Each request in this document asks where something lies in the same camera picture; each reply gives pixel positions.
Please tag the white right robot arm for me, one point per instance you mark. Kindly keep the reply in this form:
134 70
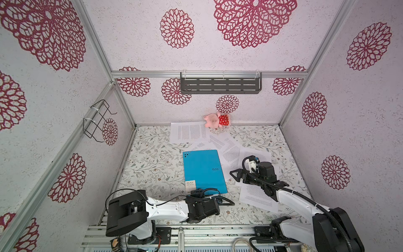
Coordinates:
326 230

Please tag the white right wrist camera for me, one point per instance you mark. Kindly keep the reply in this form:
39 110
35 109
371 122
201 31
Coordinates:
252 166

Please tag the teal folder with black inside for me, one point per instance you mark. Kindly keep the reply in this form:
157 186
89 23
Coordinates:
203 170

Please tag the pink plush pig toy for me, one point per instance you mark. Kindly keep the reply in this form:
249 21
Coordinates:
217 120

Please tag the black wire wall rack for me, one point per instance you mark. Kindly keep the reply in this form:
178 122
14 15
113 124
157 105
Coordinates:
101 127

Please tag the grey slotted wall shelf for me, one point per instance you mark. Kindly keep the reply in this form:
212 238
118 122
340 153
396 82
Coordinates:
219 86

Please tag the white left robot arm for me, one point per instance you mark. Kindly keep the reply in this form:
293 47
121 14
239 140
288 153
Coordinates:
135 213

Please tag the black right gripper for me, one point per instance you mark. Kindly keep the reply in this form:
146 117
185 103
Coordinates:
240 174

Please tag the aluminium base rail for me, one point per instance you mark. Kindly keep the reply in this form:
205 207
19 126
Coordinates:
192 238

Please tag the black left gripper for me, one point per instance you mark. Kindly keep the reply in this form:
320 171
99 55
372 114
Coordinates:
198 193

